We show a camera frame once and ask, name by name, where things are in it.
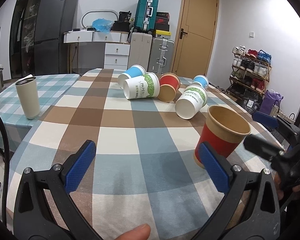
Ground red paper cup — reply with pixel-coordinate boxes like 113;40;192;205
198;105;251;157
158;73;180;102

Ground near white green paper cup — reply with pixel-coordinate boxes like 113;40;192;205
175;85;207;120

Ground white green paper cup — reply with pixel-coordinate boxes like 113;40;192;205
175;85;207;120
123;73;160;100

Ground right blue paper cup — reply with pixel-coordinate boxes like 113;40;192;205
192;75;209;89

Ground blue paper cup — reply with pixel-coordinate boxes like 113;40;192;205
192;75;209;89
117;64;146;88

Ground far white green paper cup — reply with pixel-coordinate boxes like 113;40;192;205
123;73;160;100

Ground left blue paper cup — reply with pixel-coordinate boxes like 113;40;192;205
117;64;146;88

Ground person's right hand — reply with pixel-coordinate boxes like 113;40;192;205
273;173;300;202

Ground person's left hand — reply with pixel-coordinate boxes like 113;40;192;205
116;224;151;240

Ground purple bag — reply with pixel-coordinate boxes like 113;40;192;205
259;89;283;115

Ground wooden shoe rack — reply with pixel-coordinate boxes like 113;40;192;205
227;46;272;99

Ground brown blue checkered tablecloth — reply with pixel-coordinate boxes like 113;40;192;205
6;68;285;240

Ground teal checkered tablecloth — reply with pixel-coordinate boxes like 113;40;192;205
0;74;79;152

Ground beige insulated tumbler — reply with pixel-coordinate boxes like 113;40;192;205
15;75;40;120

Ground wooden door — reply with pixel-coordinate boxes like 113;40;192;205
172;0;219;78

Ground silver aluminium suitcase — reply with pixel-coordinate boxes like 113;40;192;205
147;37;174;74

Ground stacked shoe boxes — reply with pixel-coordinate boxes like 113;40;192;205
154;11;171;39

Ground beige suitcase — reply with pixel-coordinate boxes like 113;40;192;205
128;33;153;71

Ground dark glass cabinet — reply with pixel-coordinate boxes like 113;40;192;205
9;0;41;79

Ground white drawer desk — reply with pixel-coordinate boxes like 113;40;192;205
64;30;130;74

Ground teal suitcase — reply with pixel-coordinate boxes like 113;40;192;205
134;0;159;34

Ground black bag on desk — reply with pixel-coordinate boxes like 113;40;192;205
110;11;132;33

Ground blue plastic bag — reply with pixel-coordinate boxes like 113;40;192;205
91;18;114;34

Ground black refrigerator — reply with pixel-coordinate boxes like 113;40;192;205
34;0;77;76

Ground black cable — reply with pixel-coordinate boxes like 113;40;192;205
0;103;11;227

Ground black door handle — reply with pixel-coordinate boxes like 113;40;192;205
179;28;188;39

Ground white oval mirror frame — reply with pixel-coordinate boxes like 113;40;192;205
80;9;119;29

